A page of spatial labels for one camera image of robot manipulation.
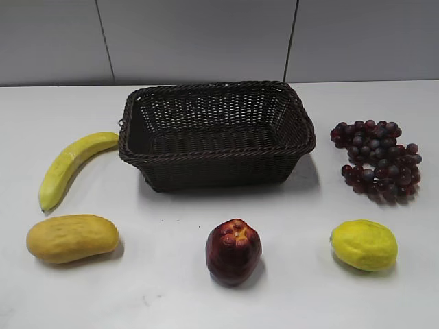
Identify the purple grape bunch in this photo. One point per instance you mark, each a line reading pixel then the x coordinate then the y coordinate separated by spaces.
pixel 378 167

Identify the dark woven wicker basket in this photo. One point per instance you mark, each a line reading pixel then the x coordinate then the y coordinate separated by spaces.
pixel 215 135

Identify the red apple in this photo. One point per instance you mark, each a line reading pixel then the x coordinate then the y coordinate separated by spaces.
pixel 232 252

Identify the yellow banana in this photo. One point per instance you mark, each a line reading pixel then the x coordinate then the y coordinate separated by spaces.
pixel 66 164

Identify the yellow lemon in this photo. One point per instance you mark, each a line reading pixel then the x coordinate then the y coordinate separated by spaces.
pixel 365 245

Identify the orange-yellow mango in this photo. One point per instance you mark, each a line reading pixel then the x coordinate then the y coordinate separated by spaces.
pixel 67 238

